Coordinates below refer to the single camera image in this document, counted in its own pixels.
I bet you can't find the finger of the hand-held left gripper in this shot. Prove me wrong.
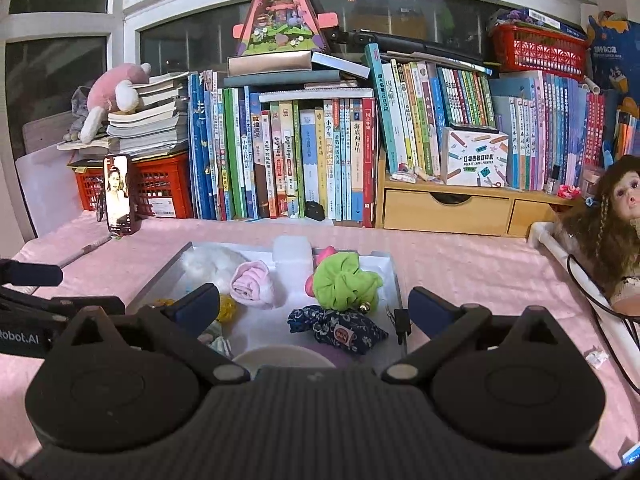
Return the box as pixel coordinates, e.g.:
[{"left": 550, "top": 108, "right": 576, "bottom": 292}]
[
  {"left": 0, "top": 287, "right": 126, "bottom": 320},
  {"left": 0, "top": 258, "right": 65, "bottom": 289}
]

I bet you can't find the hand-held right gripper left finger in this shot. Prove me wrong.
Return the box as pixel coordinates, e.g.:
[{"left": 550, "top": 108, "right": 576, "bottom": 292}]
[{"left": 55, "top": 283, "right": 252, "bottom": 387}]

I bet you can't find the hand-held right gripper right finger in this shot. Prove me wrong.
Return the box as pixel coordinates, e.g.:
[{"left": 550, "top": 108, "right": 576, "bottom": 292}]
[{"left": 381, "top": 286, "right": 576, "bottom": 387}]

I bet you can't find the yellow sequined pouch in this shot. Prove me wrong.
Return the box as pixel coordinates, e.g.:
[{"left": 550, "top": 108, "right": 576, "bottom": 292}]
[{"left": 149, "top": 294, "right": 239, "bottom": 327}]

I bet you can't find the green striped cloth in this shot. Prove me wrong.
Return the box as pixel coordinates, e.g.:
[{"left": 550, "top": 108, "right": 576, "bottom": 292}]
[{"left": 199, "top": 319, "right": 236, "bottom": 359}]

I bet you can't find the white fluffy pompom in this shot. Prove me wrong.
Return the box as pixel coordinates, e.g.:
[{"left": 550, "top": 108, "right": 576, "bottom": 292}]
[{"left": 179, "top": 248, "right": 249, "bottom": 287}]

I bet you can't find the pink cloth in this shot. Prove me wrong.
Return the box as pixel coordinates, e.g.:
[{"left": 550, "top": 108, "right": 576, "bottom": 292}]
[{"left": 229, "top": 260, "right": 277, "bottom": 309}]

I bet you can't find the white cardboard box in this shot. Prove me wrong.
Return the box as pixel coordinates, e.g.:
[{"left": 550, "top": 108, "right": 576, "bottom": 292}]
[{"left": 124, "top": 240, "right": 409, "bottom": 362}]

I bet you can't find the green scrunchie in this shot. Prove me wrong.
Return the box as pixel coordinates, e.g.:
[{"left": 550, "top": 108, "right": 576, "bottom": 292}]
[{"left": 312, "top": 252, "right": 384, "bottom": 312}]

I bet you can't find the navy floral pouch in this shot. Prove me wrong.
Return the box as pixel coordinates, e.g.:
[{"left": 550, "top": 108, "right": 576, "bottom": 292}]
[{"left": 287, "top": 304, "right": 390, "bottom": 357}]

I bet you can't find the cat-drawn paper cup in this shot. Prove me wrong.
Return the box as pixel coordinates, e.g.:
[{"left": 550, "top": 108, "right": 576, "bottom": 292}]
[{"left": 232, "top": 343, "right": 337, "bottom": 370}]

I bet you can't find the white foam wrap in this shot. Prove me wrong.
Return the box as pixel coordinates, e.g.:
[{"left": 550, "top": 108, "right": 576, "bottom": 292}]
[{"left": 272, "top": 235, "right": 314, "bottom": 282}]

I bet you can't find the small pink soft piece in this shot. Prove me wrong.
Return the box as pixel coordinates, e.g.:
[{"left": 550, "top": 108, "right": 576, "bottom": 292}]
[{"left": 304, "top": 245, "right": 339, "bottom": 302}]

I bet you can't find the pink tablecloth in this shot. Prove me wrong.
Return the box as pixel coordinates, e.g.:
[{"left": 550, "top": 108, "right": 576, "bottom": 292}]
[{"left": 0, "top": 209, "right": 640, "bottom": 472}]

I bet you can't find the thin grey stick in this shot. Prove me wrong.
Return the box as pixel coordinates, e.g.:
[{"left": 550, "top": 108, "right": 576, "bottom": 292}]
[{"left": 59, "top": 237, "right": 114, "bottom": 267}]

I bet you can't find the white board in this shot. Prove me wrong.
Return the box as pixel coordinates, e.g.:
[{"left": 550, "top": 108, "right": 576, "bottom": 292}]
[{"left": 14, "top": 147, "right": 82, "bottom": 239}]

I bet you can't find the wooden drawer organizer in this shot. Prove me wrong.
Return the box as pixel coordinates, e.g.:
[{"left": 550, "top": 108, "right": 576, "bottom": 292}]
[{"left": 374, "top": 147, "right": 577, "bottom": 239}]

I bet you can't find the smartphone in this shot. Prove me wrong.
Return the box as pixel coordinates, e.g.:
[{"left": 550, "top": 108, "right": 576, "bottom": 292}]
[{"left": 103, "top": 153, "right": 134, "bottom": 235}]

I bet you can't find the red plastic crate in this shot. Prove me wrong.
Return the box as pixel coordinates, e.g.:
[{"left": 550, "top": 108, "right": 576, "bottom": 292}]
[{"left": 74, "top": 152, "right": 194, "bottom": 219}]

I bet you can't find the white plastic pipe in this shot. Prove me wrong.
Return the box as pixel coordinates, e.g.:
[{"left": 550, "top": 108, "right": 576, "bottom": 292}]
[{"left": 527, "top": 221, "right": 640, "bottom": 397}]

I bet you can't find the white pencil-print box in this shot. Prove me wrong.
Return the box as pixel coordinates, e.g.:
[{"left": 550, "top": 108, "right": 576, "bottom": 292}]
[{"left": 439, "top": 127, "right": 510, "bottom": 189}]

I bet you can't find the row of large upright books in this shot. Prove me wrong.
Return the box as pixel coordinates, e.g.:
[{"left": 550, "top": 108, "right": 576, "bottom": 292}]
[{"left": 187, "top": 72, "right": 379, "bottom": 229}]

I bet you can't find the grey plush toy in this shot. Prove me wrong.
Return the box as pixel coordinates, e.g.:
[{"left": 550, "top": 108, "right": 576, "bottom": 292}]
[{"left": 64, "top": 84, "right": 94, "bottom": 142}]

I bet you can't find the stack of paperback books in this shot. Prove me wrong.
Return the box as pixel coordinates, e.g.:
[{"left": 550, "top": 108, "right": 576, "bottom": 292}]
[{"left": 56, "top": 72, "right": 192, "bottom": 159}]

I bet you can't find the doll with brown hair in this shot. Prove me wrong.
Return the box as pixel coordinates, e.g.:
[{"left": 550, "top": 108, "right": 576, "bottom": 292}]
[{"left": 554, "top": 154, "right": 640, "bottom": 317}]

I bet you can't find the pink plush toy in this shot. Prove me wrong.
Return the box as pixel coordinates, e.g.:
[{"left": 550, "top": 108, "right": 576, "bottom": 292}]
[{"left": 79, "top": 62, "right": 152, "bottom": 144}]

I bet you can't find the row of slim paperback books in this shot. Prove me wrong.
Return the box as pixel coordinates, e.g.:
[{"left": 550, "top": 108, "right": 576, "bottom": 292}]
[{"left": 364, "top": 42, "right": 609, "bottom": 194}]

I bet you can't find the pile of flat-lying books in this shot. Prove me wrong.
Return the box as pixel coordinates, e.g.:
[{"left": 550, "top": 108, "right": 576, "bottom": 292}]
[{"left": 222, "top": 49, "right": 374, "bottom": 97}]

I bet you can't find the long black bar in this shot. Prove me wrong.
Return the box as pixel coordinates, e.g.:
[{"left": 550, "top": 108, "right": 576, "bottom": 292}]
[{"left": 324, "top": 27, "right": 502, "bottom": 67}]

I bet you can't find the red plastic basket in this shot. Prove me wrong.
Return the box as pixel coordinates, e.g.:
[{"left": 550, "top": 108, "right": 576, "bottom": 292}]
[{"left": 489, "top": 22, "right": 589, "bottom": 82}]

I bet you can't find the pink triangular toy house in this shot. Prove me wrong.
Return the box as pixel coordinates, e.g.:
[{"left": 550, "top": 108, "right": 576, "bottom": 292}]
[{"left": 233, "top": 0, "right": 342, "bottom": 58}]

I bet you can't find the blue cartoon box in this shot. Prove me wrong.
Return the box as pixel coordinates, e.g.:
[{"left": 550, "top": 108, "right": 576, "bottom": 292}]
[{"left": 587, "top": 9, "right": 640, "bottom": 94}]

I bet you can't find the black cable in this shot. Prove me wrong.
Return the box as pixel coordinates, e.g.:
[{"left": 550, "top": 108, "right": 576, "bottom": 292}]
[{"left": 564, "top": 254, "right": 640, "bottom": 397}]

